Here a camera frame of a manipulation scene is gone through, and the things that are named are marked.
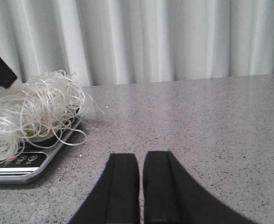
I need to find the silver black kitchen scale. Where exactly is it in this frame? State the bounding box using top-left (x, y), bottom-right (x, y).
top-left (0, 118), bottom-right (81, 185)

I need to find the white vermicelli bundle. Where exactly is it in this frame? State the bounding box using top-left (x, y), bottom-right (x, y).
top-left (0, 70), bottom-right (99, 161)

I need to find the white pleated curtain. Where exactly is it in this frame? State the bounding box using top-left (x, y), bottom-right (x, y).
top-left (0, 0), bottom-right (274, 86)

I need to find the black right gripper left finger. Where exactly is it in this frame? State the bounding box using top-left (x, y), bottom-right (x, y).
top-left (69, 154), bottom-right (140, 224)

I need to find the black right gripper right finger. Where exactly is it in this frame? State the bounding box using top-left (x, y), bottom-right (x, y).
top-left (143, 151), bottom-right (252, 224)

